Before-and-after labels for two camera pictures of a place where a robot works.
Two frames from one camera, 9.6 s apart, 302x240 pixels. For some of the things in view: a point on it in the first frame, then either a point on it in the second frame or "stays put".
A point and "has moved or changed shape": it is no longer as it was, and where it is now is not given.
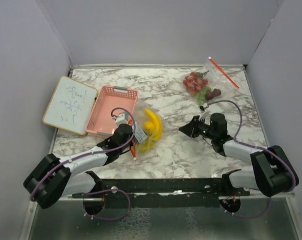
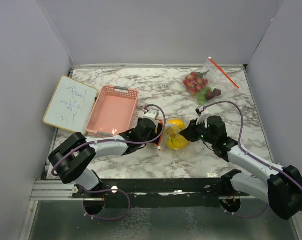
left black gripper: [132, 143] → [158, 131]
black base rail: [183, 193] stays put
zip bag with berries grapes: [208, 83] stays put
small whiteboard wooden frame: [71, 105] stays put
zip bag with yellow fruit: [151, 121] has moved or changed shape
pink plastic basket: [110, 99] stays put
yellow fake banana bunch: [147, 144] has moved or changed shape
